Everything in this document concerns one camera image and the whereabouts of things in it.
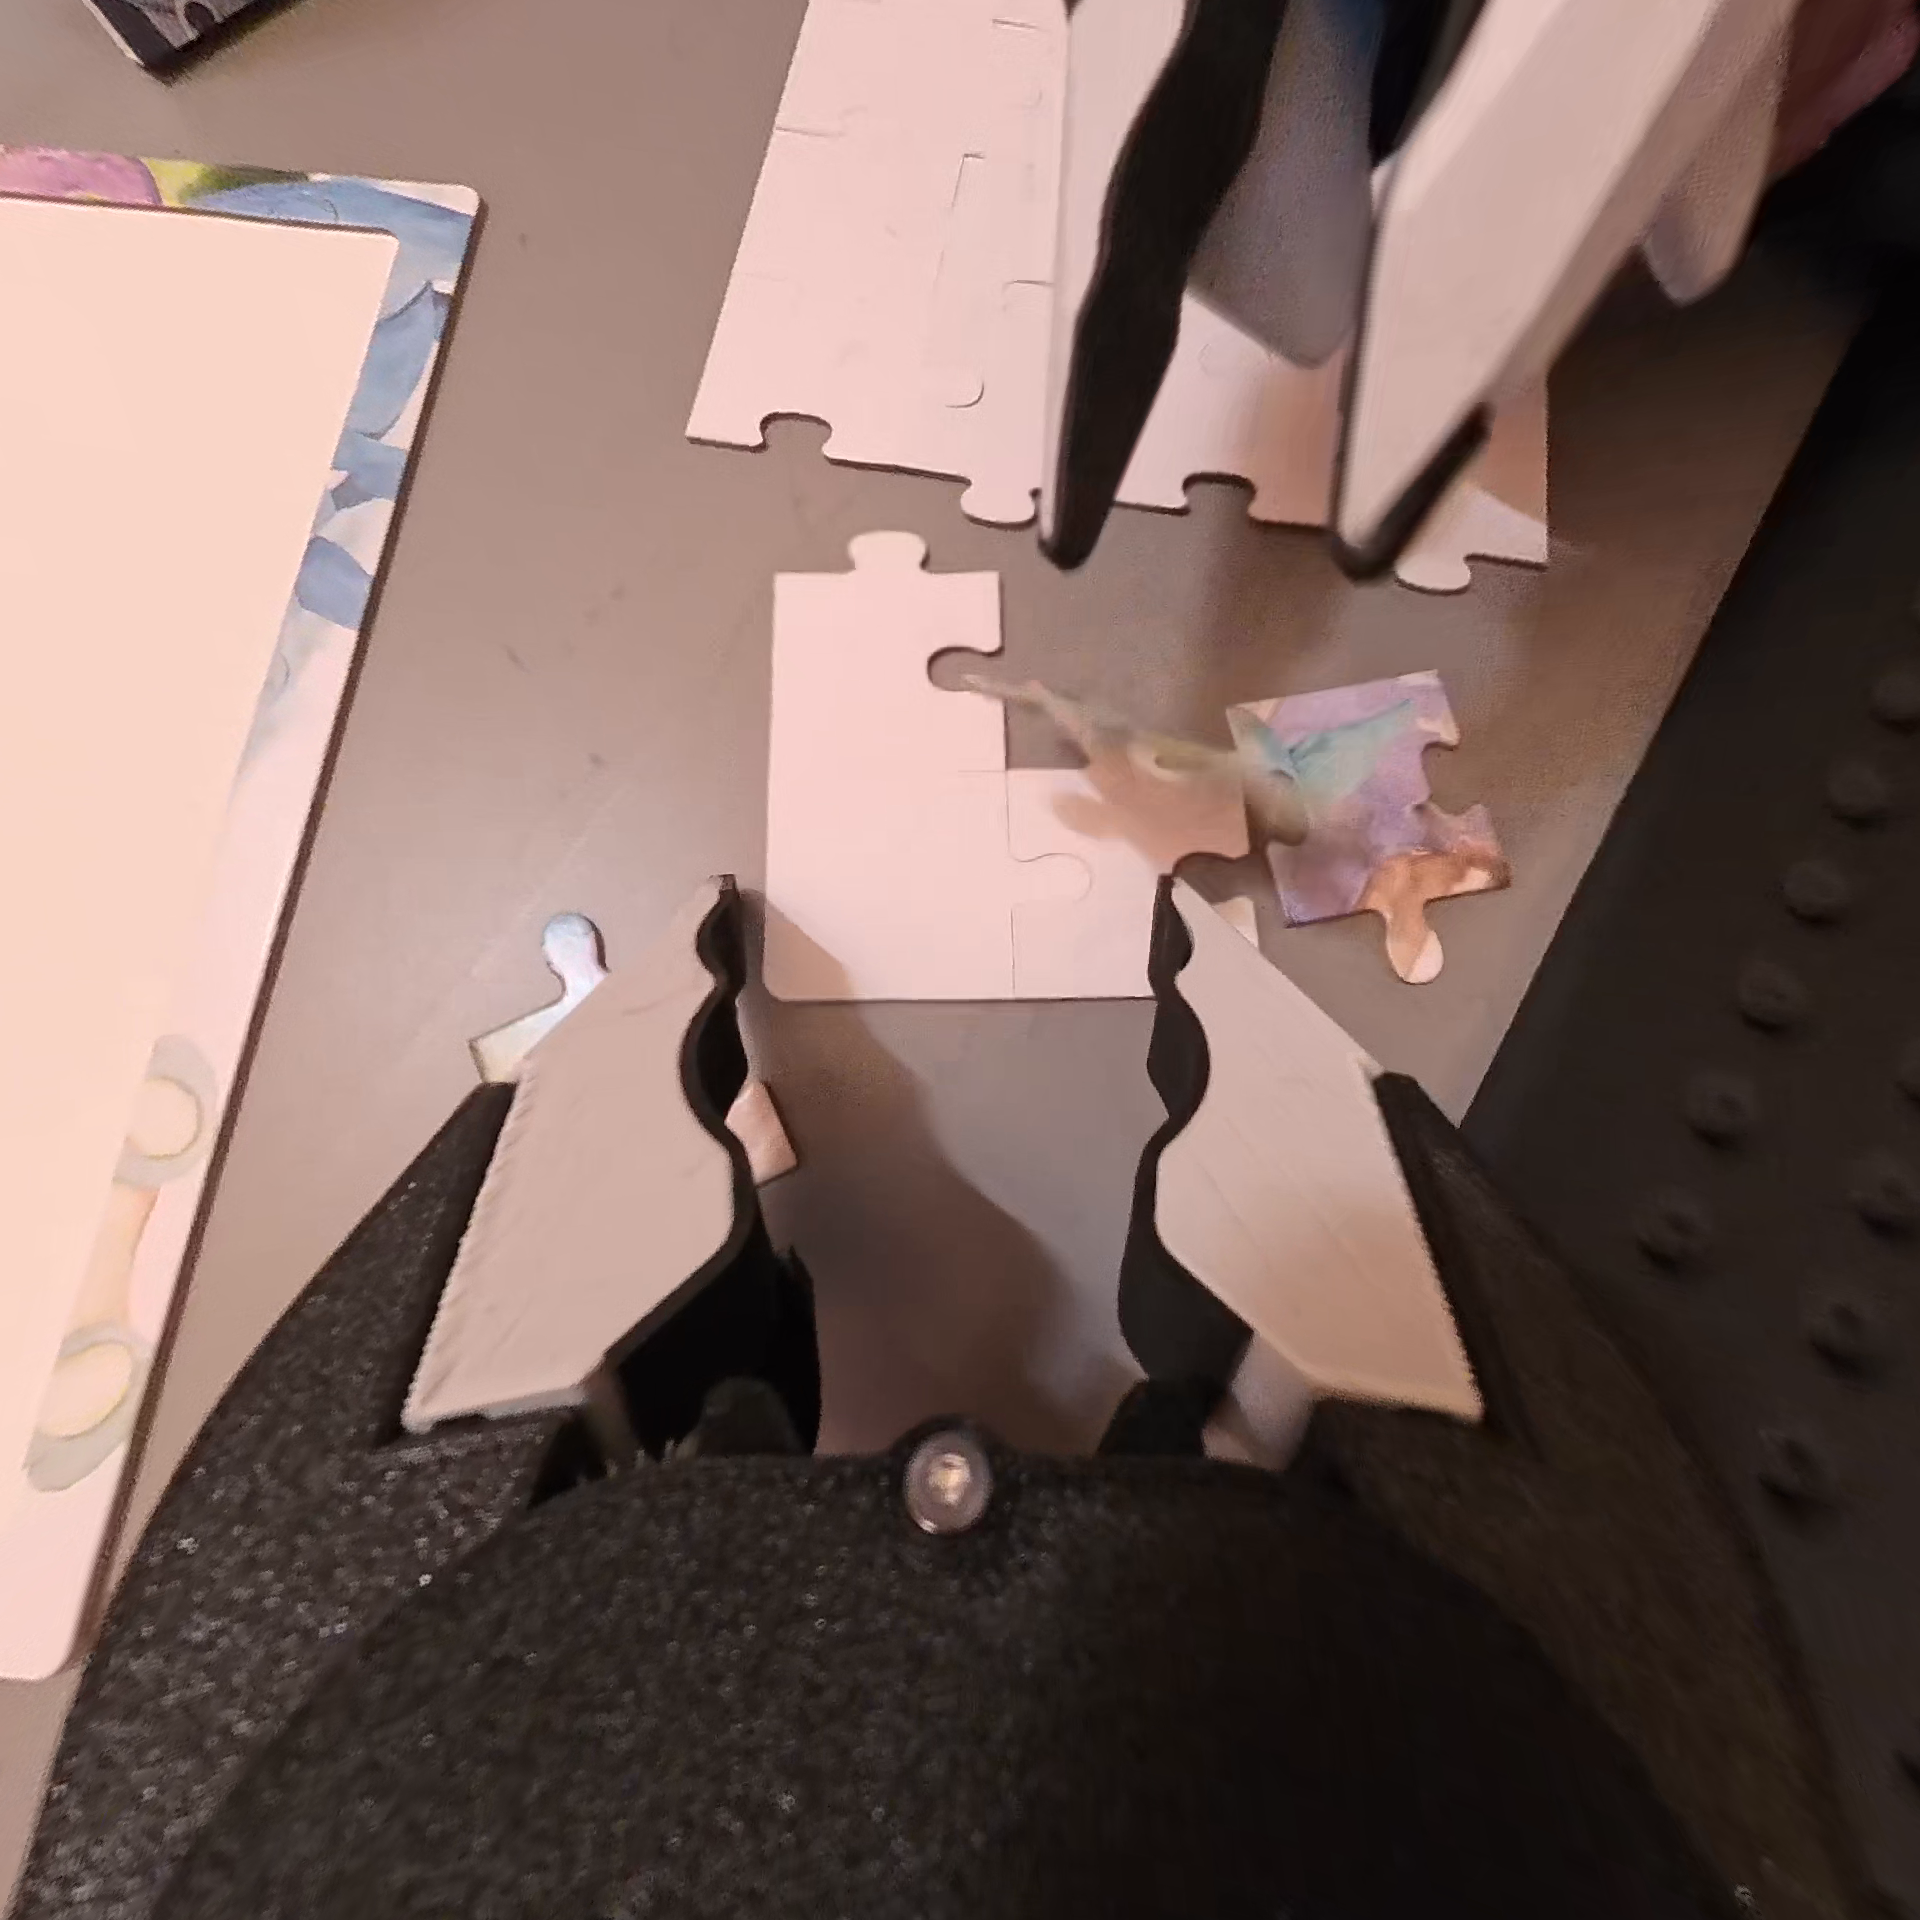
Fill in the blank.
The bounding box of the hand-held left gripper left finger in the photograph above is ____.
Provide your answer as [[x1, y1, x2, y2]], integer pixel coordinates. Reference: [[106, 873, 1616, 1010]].
[[401, 873, 760, 1463]]

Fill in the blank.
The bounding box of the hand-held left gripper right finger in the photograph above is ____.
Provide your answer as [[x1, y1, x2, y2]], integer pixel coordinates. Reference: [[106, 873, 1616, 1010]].
[[1122, 873, 1487, 1467]]

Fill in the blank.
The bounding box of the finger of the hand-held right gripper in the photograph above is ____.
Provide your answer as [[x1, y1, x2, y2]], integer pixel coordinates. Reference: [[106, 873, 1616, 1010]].
[[1042, 0, 1292, 570], [1334, 0, 1802, 583]]

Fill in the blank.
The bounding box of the sheet of joined puzzle pieces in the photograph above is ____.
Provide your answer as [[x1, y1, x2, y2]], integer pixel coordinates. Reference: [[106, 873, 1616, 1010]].
[[686, 0, 1549, 594]]

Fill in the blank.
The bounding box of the white-backed large puzzle piece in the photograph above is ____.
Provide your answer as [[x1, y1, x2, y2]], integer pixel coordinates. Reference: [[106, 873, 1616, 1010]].
[[763, 532, 1014, 1001], [1002, 763, 1259, 1001]]

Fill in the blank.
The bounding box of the landscape jigsaw puzzle board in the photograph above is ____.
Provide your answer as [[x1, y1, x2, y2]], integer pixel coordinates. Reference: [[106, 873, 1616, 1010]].
[[0, 143, 481, 1682]]

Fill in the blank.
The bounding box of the grey desk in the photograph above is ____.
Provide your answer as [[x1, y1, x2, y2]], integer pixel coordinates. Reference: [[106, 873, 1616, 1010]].
[[0, 0, 1877, 1698]]

